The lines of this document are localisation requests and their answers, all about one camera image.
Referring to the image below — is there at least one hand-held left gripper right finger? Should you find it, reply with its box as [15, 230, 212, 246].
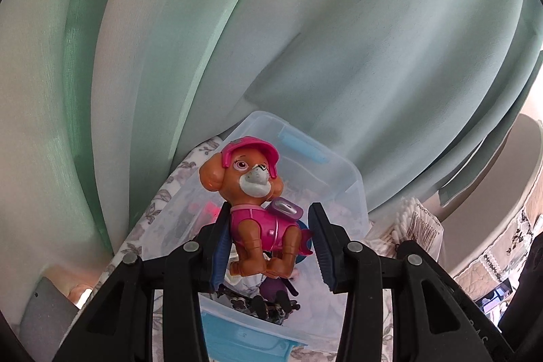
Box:
[307, 202, 495, 362]

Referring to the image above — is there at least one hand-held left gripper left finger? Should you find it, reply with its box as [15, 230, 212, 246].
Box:
[51, 213, 233, 362]

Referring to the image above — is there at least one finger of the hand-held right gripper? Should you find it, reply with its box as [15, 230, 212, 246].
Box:
[399, 241, 516, 362]

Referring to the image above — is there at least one brown toy dog pink outfit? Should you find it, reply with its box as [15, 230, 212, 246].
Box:
[199, 136, 317, 280]

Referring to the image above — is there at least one clear plastic storage container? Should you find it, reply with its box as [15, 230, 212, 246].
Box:
[140, 111, 369, 362]

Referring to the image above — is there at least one black toy figure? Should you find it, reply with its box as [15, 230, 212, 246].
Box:
[250, 290, 302, 324]

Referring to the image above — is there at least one purple toy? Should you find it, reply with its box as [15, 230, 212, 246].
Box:
[259, 277, 300, 303]

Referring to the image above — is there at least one dark object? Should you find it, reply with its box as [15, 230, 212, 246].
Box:
[501, 232, 543, 333]

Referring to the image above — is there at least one beige quilted cover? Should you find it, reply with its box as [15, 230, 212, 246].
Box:
[452, 196, 543, 295]

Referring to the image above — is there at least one pack of cotton swabs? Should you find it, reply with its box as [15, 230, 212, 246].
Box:
[382, 196, 444, 256]

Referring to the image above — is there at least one grey flat object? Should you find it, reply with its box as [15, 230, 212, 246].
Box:
[19, 276, 81, 354]

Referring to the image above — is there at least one light green curtain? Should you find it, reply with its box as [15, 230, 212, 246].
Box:
[0, 0, 543, 290]

